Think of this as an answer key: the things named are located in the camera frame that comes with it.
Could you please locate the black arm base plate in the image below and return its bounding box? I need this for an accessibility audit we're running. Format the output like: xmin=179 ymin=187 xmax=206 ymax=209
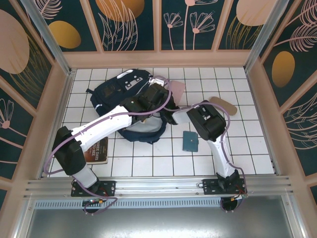
xmin=202 ymin=178 xmax=248 ymax=196
xmin=71 ymin=180 xmax=116 ymax=197

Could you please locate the navy blue school backpack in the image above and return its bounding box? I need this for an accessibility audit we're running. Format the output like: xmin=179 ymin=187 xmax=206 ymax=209
xmin=86 ymin=68 xmax=183 ymax=144

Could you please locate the small green circuit board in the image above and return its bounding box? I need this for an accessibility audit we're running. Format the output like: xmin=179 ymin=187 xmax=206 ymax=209
xmin=82 ymin=199 xmax=105 ymax=206

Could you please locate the perforated metal strip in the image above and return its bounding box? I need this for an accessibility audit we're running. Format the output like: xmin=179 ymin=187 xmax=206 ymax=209
xmin=33 ymin=199 xmax=285 ymax=210

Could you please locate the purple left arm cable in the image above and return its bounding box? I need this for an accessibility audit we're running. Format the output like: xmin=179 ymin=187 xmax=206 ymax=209
xmin=44 ymin=75 xmax=173 ymax=215

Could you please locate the pink pencil case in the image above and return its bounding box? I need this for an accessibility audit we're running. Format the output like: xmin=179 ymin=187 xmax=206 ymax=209
xmin=170 ymin=79 xmax=186 ymax=106

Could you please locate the brown glasses case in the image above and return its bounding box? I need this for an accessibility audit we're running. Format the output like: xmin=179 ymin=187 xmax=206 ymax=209
xmin=209 ymin=96 xmax=238 ymax=117

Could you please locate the brown paperback book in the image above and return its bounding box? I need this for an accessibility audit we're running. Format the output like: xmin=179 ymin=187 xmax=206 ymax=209
xmin=83 ymin=136 xmax=108 ymax=165

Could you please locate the orange connector with wires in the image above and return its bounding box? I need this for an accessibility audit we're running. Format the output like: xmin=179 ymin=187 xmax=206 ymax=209
xmin=230 ymin=194 xmax=249 ymax=202

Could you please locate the wide aluminium base rail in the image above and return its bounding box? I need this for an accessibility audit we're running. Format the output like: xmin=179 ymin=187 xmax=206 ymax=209
xmin=23 ymin=175 xmax=294 ymax=199

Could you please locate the teal wallet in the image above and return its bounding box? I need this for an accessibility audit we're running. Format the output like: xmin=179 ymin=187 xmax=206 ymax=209
xmin=182 ymin=130 xmax=199 ymax=152

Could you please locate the grey metal sheet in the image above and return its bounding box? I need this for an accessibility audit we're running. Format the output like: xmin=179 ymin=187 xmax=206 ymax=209
xmin=13 ymin=207 xmax=307 ymax=238

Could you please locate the aluminium corner post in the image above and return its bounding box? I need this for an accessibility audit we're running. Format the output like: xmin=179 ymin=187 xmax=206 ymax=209
xmin=244 ymin=0 xmax=295 ymax=72
xmin=21 ymin=0 xmax=77 ymax=76

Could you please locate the aluminium floor edge rail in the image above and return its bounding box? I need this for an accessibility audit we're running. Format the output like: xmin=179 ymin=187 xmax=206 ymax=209
xmin=39 ymin=70 xmax=77 ymax=179
xmin=244 ymin=70 xmax=282 ymax=176

